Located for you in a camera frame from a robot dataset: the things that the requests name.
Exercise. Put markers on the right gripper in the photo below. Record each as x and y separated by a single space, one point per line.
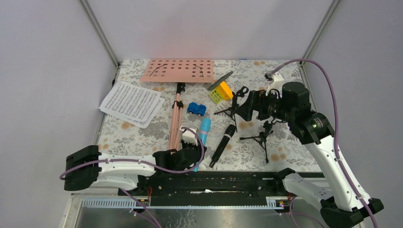
256 100

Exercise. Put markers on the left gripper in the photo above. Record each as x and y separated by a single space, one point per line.
184 144

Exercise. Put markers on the black small tripod stand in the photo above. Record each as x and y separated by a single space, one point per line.
231 111

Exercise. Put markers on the black microphone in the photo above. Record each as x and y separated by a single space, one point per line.
229 132

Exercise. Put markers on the black tripod with shock mount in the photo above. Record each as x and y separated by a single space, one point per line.
261 138

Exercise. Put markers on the blue microphone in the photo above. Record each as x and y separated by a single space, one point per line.
204 130

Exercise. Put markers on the sheet music page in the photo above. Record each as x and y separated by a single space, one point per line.
130 101
145 124

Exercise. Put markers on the pink music stand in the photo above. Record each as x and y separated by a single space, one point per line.
180 72

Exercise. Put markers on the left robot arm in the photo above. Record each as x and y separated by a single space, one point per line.
89 167

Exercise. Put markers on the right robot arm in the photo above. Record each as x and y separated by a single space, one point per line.
346 203

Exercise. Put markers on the yellow toy block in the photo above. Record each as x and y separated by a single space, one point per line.
225 91

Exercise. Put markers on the green toy grid piece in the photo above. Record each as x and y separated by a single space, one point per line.
216 96

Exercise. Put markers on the floral table cloth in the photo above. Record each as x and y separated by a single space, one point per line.
241 153

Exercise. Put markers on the blue toy car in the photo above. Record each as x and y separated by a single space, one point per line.
198 109

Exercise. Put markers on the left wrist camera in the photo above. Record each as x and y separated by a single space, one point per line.
188 136

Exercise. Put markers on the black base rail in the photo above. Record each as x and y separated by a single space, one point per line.
217 183

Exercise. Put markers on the white slotted cable duct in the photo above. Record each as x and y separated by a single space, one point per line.
192 202

